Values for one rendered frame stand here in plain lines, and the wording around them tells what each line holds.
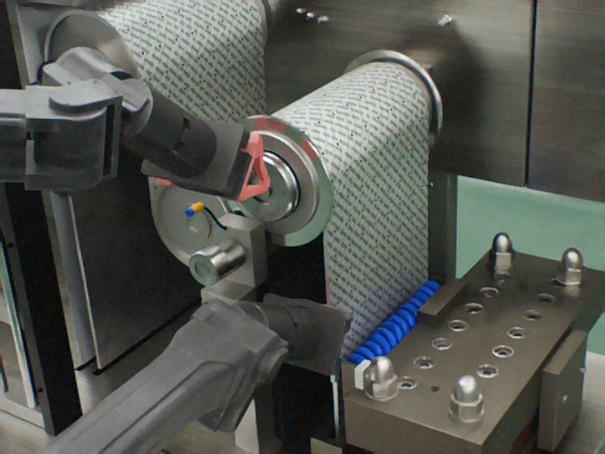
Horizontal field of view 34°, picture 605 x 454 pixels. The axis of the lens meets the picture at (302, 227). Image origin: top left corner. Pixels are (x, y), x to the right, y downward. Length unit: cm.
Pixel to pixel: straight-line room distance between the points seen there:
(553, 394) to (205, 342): 47
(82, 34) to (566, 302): 66
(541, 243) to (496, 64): 244
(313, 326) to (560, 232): 278
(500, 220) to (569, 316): 259
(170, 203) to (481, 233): 263
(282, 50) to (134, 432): 79
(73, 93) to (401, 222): 50
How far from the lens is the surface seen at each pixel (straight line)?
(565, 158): 125
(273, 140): 101
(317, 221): 103
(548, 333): 119
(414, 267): 125
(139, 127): 85
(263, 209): 104
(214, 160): 92
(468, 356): 114
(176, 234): 117
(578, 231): 376
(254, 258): 106
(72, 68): 91
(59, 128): 80
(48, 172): 83
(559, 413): 119
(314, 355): 103
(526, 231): 374
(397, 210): 117
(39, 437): 131
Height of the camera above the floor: 167
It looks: 26 degrees down
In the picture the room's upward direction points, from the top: 3 degrees counter-clockwise
